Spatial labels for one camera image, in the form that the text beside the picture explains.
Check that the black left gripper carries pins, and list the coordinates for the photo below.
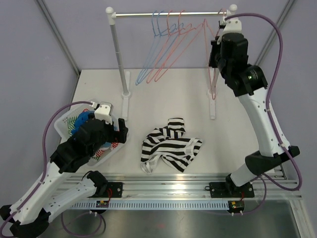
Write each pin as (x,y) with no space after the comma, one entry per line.
(116,136)

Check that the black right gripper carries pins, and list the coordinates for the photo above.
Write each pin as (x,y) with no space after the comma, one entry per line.
(218,46)

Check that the pink hanger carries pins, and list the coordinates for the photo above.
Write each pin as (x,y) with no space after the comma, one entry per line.
(191,37)
(176,33)
(208,47)

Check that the red striped tank top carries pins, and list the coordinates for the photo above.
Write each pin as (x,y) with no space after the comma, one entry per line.
(102,152)

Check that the green striped tank top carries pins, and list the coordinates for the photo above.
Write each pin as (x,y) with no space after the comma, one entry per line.
(71,125)

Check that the black and white striped top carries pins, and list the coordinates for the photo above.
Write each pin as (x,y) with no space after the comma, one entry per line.
(169,145)

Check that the grey-blue tank top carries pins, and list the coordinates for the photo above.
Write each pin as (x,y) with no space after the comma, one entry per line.
(106,146)

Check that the bright blue tank top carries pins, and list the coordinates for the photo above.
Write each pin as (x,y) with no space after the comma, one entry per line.
(81,119)

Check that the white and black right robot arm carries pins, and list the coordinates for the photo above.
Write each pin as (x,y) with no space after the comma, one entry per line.
(249,85)

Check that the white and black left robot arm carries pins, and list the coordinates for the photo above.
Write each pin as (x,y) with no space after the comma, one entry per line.
(32,214)

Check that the silver and white clothes rack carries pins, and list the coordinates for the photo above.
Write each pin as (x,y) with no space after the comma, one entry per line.
(125,75)

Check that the white plastic basket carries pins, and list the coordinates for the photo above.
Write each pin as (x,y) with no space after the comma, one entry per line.
(61,127)

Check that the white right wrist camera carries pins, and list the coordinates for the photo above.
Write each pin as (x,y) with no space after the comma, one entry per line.
(230,26)

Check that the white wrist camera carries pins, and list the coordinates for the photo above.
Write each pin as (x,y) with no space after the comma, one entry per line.
(103,111)
(230,26)

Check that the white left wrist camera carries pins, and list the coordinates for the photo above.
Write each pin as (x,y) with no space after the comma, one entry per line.
(103,111)

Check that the aluminium mounting rail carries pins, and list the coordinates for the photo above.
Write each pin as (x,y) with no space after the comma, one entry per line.
(181,186)

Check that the white slotted cable duct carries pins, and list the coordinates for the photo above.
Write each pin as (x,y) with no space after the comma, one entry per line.
(152,205)

